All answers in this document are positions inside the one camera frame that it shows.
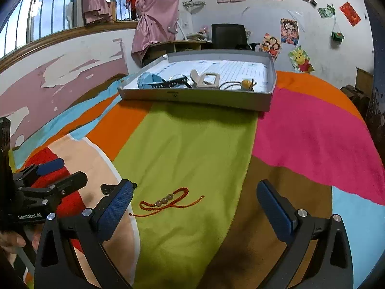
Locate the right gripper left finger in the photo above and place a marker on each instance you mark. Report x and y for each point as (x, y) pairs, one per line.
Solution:
(56, 264)

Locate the small green hanging bag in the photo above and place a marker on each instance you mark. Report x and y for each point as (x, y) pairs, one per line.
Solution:
(337, 37)

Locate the winnie pooh poster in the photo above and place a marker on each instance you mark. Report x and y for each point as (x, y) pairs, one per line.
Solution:
(300, 60)

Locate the pink curtain left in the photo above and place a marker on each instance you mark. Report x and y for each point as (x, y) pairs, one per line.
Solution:
(96, 11)

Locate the person's left hand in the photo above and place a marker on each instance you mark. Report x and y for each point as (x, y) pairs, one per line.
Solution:
(11, 241)

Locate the cartoon family poster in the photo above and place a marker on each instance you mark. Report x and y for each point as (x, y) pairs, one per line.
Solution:
(270, 45)

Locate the grey cardboard tray box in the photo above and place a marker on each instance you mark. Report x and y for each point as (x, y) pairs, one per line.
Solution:
(241, 79)

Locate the large silver bangle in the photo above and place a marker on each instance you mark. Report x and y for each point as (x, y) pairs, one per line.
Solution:
(179, 81)

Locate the barred window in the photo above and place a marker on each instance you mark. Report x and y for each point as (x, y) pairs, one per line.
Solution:
(31, 20)

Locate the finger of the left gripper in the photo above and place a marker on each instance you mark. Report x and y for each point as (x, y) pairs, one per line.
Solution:
(31, 173)
(59, 189)

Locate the pink curtain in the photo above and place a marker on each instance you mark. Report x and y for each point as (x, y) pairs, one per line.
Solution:
(157, 23)
(96, 11)

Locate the pink curtain right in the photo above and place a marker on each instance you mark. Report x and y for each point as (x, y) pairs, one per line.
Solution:
(157, 23)

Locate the brown suitcase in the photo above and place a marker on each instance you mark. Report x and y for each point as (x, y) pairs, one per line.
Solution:
(360, 93)

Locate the colourful striped bed blanket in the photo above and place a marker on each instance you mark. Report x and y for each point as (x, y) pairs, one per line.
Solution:
(194, 221)

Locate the dark wooden desk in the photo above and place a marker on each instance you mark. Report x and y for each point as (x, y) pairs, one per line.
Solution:
(159, 49)

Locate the green photo cards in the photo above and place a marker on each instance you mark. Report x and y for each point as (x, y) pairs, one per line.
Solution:
(327, 12)

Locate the anime boy poster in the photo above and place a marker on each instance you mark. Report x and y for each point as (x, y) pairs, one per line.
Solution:
(289, 31)

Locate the blue fabric wardrobe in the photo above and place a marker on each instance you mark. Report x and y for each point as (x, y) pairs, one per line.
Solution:
(375, 115)

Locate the black office chair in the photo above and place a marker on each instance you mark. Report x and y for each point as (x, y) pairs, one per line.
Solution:
(231, 37)

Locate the red square paper decoration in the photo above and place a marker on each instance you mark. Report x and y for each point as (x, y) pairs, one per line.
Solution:
(350, 14)

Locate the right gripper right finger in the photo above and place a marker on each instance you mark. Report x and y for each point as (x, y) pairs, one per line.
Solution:
(331, 263)

